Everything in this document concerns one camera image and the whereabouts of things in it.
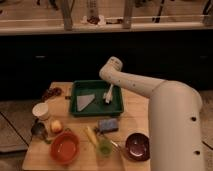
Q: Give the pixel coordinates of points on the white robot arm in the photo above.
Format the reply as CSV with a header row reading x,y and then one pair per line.
x,y
173,118

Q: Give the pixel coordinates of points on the green plastic tray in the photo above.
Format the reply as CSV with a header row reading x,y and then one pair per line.
x,y
98,107

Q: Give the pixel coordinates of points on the grey triangular cloth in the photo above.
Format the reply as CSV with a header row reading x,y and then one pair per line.
x,y
84,100

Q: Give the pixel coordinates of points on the blue sponge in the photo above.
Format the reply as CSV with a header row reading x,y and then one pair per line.
x,y
108,125

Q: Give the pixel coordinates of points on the dark red grapes bunch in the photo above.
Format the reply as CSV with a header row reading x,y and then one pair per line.
x,y
52,92

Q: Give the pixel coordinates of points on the metal spoon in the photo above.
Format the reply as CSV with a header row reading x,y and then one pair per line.
x,y
101,135

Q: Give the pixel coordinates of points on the green cup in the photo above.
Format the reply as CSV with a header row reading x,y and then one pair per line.
x,y
104,148

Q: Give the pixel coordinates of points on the dark purple bowl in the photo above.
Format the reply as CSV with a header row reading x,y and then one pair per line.
x,y
137,147

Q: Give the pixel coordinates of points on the white paper cup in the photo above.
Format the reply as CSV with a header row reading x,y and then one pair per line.
x,y
41,111

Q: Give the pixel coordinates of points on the orange bowl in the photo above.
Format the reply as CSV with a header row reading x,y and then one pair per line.
x,y
64,148

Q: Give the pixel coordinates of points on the metal measuring cup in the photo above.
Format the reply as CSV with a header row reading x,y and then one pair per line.
x,y
39,130

